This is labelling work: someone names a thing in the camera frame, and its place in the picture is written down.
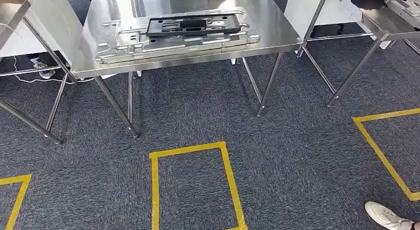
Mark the black rectangular plastic panel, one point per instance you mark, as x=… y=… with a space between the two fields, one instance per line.
x=157 y=29

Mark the yellow floor tape square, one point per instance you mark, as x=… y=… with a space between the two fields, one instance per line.
x=377 y=146
x=155 y=189
x=18 y=202

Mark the silver stamped metal tray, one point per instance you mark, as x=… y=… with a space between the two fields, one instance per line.
x=407 y=8
x=131 y=49

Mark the stainless steel table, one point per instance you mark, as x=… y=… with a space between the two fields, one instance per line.
x=374 y=23
x=55 y=18
x=279 y=31

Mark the person's foot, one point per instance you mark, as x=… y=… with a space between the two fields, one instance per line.
x=384 y=217
x=44 y=71

